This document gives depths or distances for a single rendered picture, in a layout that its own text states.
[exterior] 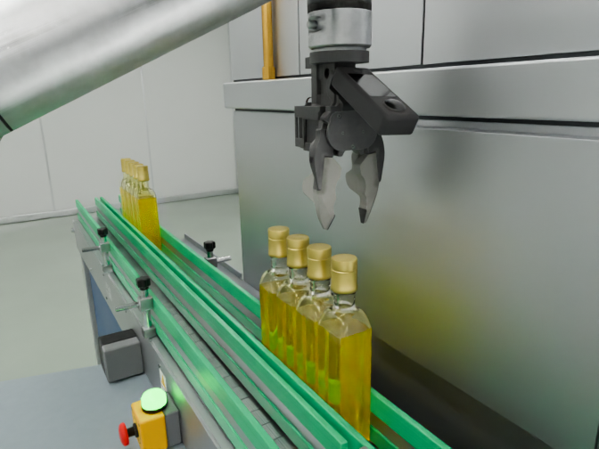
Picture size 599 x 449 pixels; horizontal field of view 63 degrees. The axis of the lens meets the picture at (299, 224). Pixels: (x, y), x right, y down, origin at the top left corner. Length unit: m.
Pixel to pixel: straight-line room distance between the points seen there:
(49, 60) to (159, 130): 6.23
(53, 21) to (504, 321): 0.53
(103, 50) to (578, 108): 0.42
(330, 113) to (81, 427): 0.79
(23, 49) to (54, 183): 6.08
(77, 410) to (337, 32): 0.90
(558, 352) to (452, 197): 0.21
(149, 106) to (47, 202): 1.67
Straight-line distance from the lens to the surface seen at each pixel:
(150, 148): 6.55
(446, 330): 0.70
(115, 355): 1.18
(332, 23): 0.58
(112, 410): 1.13
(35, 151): 6.36
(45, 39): 0.35
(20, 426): 1.17
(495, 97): 0.60
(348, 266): 0.62
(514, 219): 0.59
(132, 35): 0.36
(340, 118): 0.58
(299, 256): 0.71
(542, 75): 0.57
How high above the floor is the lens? 1.37
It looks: 15 degrees down
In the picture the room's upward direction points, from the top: 1 degrees counter-clockwise
